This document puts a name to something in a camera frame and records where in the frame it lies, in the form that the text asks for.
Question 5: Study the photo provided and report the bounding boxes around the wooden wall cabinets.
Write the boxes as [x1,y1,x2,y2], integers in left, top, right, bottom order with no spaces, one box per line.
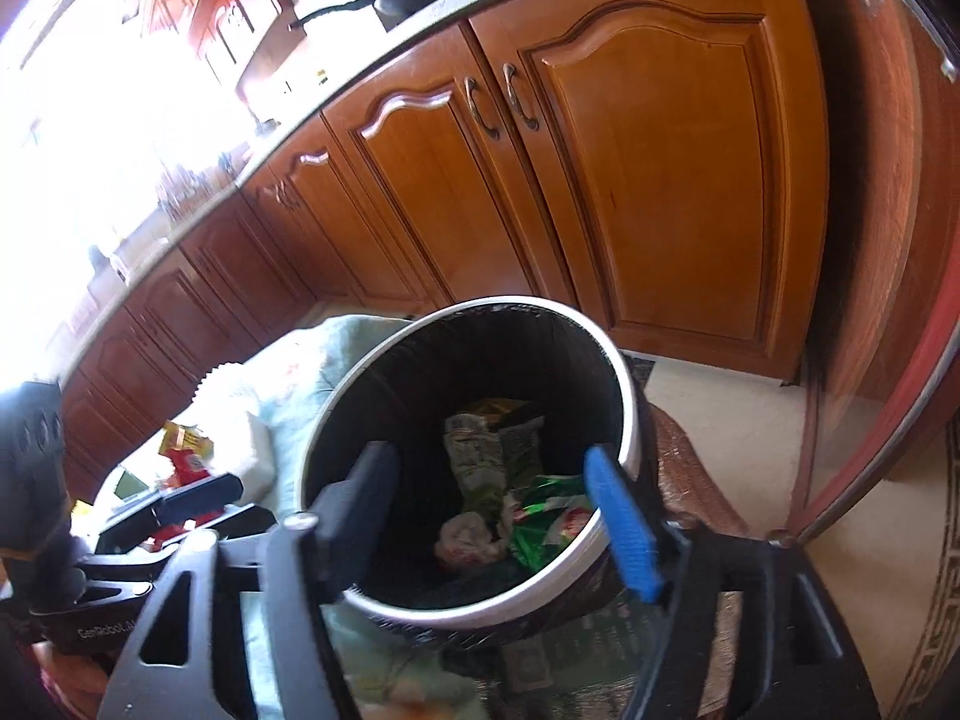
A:
[142,0,293,91]

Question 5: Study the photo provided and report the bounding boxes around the yellow flat packet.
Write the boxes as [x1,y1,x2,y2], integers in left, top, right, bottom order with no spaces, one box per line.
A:
[461,399,545,428]

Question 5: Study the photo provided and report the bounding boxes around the crumpled white paper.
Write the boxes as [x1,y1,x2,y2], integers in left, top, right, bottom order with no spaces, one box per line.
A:
[435,511,511,567]

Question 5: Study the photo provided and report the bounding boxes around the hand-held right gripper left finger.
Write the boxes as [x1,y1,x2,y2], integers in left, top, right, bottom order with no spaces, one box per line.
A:
[97,441,402,720]

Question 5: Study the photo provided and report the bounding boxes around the bronze cabinet door handle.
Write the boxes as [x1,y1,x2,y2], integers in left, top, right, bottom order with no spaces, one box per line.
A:
[501,62,539,131]
[463,76,502,142]

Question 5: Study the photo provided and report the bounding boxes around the white paper cupcake liner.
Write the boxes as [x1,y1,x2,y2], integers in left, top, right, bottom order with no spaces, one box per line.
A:
[187,364,275,488]

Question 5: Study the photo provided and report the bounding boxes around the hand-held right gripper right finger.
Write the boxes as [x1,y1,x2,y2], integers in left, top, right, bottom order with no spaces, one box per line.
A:
[583,447,882,720]

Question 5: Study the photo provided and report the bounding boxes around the green foil wrapper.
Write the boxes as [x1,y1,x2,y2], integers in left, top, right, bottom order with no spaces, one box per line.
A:
[510,474,601,571]

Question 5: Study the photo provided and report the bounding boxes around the white green snack bag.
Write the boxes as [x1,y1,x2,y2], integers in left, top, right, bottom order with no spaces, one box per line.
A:
[442,409,552,518]

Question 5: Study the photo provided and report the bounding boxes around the wooden base cabinets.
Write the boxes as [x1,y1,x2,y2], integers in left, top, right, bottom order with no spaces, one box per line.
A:
[45,0,833,503]

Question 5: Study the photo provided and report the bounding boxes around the white-rimmed bin with black bag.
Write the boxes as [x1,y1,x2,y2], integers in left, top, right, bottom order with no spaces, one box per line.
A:
[298,298,646,631]

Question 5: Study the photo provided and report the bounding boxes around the green floral tablecloth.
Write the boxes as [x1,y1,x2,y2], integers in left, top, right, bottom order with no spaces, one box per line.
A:
[112,311,526,720]

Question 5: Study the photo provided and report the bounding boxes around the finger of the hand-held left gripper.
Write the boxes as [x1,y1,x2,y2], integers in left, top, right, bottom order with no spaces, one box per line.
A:
[150,474,245,527]
[97,506,275,556]

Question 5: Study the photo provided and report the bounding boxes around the wooden door frame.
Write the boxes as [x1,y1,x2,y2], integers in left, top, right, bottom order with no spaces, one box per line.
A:
[795,0,960,541]

